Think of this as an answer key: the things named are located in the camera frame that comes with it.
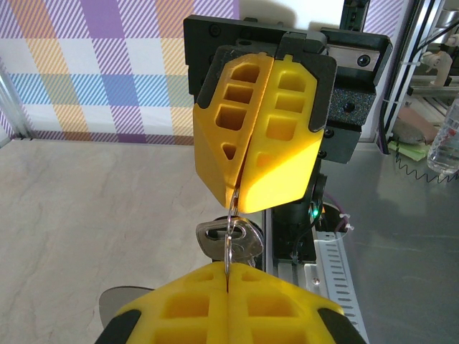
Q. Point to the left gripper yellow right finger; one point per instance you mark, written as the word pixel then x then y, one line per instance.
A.
pixel 279 308

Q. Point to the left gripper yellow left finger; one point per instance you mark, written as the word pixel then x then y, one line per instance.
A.
pixel 186 308

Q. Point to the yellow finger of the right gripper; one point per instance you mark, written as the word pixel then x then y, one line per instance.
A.
pixel 287 168
pixel 211 161

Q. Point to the silver key with black tag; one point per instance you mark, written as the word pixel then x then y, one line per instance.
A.
pixel 215 248

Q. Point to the metal key holder plate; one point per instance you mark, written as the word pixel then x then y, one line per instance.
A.
pixel 118 304

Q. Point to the pinkish rounded object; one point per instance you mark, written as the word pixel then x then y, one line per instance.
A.
pixel 416 125

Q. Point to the green paper sheet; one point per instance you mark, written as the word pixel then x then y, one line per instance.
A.
pixel 412 152

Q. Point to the white plastic fixture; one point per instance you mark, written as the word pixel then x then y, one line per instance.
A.
pixel 437 66

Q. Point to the clear plastic water bottle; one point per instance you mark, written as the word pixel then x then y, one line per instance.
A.
pixel 446 139

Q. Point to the aluminium frame post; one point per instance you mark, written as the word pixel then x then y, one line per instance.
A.
pixel 396 82
pixel 10 118

